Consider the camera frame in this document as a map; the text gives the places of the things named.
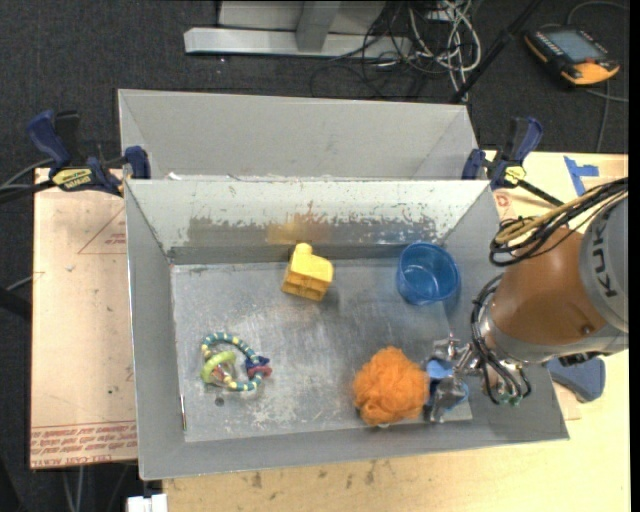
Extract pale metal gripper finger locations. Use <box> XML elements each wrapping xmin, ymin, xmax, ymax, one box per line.
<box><xmin>432</xmin><ymin>337</ymin><xmax>465</xmax><ymax>363</ymax></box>
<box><xmin>424</xmin><ymin>374</ymin><xmax>469</xmax><ymax>424</ymax></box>

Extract small blue sponge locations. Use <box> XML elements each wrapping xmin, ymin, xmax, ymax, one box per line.
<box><xmin>426</xmin><ymin>358</ymin><xmax>472</xmax><ymax>402</ymax></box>

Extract orange fluffy pom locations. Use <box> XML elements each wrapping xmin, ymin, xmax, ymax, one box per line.
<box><xmin>351</xmin><ymin>345</ymin><xmax>433</xmax><ymax>428</ymax></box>

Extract blue plastic cup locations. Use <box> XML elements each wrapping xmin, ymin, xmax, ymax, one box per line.
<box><xmin>396</xmin><ymin>241</ymin><xmax>462</xmax><ymax>307</ymax></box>

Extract grey metal bin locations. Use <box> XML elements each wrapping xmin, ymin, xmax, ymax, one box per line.
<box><xmin>117</xmin><ymin>88</ymin><xmax>571</xmax><ymax>482</ymax></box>

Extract yellow toy block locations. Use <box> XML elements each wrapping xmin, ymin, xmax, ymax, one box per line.
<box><xmin>280</xmin><ymin>242</ymin><xmax>335</xmax><ymax>303</ymax></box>

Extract brown cardboard board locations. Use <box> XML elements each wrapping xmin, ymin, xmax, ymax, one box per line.
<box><xmin>29</xmin><ymin>167</ymin><xmax>584</xmax><ymax>471</ymax></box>

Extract black cylinder on white bracket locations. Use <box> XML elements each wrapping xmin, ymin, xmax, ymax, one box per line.
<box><xmin>558</xmin><ymin>351</ymin><xmax>604</xmax><ymax>367</ymax></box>

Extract colourful beaded ring rattle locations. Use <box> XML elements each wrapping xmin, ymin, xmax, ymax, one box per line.
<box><xmin>199</xmin><ymin>331</ymin><xmax>274</xmax><ymax>394</ymax></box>

